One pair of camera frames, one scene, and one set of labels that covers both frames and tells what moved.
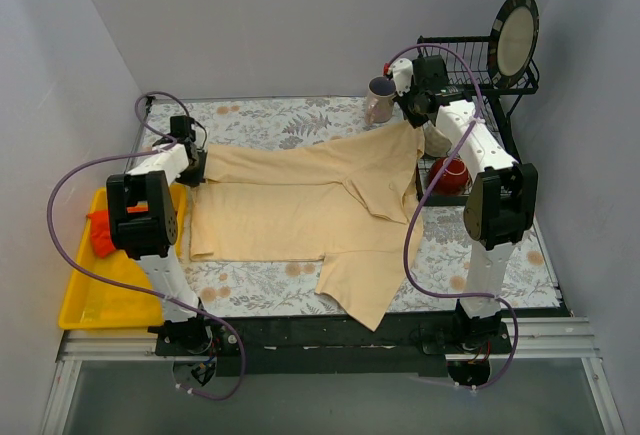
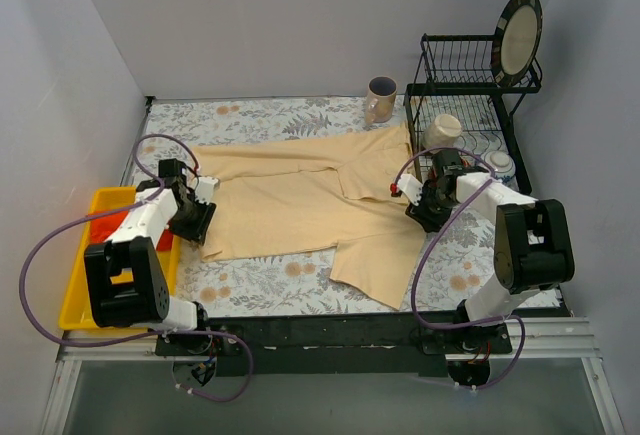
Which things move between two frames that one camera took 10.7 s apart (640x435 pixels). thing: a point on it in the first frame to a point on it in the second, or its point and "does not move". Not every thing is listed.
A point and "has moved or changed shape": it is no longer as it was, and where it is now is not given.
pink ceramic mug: [379, 105] does not move
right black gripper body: [406, 101] to [425, 213]
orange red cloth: [101, 236] does not move
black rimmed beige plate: [513, 39] does not move
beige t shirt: [349, 203] has moved or changed shape
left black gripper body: [198, 169] to [198, 222]
